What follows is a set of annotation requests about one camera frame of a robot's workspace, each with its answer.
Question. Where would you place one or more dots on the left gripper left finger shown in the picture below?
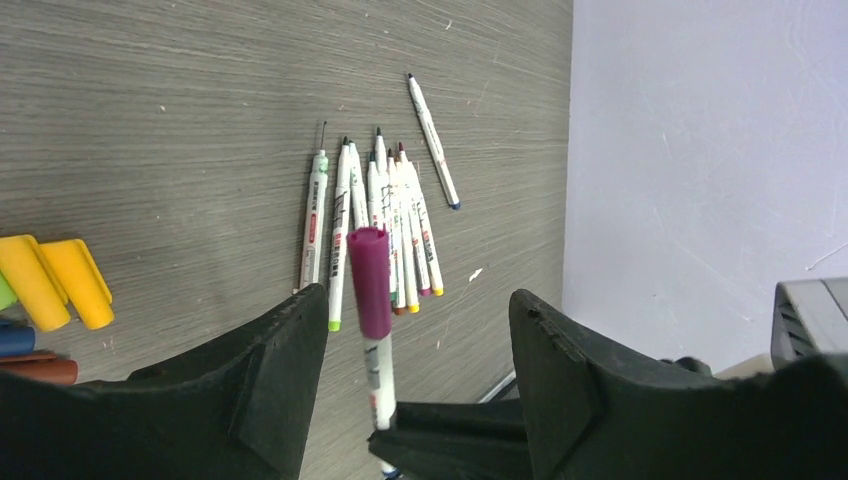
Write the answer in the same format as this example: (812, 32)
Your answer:
(236, 407)

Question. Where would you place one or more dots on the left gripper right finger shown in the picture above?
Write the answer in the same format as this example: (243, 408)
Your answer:
(596, 409)

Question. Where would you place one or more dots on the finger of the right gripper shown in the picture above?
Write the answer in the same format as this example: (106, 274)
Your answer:
(456, 441)

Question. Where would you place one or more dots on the red-brown pen cap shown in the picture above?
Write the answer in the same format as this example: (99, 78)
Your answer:
(45, 367)

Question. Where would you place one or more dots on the purple pen cap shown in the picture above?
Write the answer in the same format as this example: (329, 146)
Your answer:
(368, 249)

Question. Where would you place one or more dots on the yellow pen cap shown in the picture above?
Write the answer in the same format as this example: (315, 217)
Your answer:
(82, 281)

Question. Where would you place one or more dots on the teal marker pen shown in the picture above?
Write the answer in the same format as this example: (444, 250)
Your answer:
(361, 217)

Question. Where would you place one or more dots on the green-end marker pen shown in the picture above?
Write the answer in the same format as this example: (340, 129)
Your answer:
(314, 218)

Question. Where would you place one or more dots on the navy blue pen cap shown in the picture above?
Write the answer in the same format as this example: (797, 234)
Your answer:
(16, 340)

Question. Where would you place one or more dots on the orange pen cap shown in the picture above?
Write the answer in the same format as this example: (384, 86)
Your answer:
(27, 271)

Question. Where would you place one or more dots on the lime green pen cap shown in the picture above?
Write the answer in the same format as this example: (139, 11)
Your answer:
(7, 296)

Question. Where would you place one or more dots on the blue-end marker pen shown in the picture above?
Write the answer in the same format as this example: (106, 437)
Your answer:
(433, 142)

